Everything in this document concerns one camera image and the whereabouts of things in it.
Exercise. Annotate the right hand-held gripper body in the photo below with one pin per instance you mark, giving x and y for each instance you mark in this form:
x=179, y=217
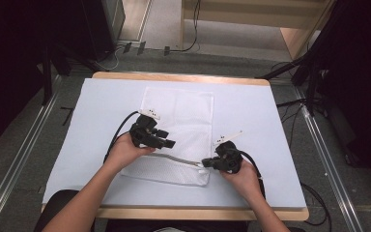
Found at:
x=228, y=158

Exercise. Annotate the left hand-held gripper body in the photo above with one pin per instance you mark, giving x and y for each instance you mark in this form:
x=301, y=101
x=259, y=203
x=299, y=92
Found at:
x=143, y=132

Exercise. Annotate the white mesh laundry bag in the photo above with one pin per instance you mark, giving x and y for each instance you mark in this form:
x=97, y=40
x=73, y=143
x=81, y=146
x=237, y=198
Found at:
x=186, y=112

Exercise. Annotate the person's right hand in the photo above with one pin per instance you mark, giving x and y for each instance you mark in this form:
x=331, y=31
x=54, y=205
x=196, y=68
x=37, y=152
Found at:
x=243, y=180

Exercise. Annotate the person's left hand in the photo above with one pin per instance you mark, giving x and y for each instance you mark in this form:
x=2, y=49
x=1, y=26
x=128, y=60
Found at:
x=125, y=153

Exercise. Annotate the wooden table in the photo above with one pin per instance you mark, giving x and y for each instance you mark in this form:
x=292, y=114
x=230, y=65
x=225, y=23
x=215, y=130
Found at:
x=199, y=214

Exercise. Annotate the white table mat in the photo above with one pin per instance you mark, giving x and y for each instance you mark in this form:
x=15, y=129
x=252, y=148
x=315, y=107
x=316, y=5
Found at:
x=254, y=112

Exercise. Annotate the person's dark clothing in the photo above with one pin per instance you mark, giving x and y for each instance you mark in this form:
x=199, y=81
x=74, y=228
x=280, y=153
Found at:
x=135, y=226

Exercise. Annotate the black metal stand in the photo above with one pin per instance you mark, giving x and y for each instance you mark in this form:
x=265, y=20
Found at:
x=302, y=69
x=46, y=77

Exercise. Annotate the dark cabinet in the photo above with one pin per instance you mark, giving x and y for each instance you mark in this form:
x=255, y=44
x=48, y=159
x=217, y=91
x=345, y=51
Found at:
x=101, y=25

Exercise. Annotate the light wooden furniture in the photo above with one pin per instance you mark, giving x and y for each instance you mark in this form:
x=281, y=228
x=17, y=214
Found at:
x=254, y=16

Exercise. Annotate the black curtain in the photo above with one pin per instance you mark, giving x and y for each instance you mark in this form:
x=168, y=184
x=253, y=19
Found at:
x=6, y=64
x=360, y=80

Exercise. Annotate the small black floor bracket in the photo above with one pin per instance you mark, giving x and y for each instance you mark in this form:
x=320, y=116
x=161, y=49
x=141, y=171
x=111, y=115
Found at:
x=166, y=50
x=127, y=47
x=141, y=47

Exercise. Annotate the metal floor rail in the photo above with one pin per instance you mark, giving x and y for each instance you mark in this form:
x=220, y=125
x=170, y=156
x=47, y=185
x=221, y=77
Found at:
x=328, y=161
x=16, y=164

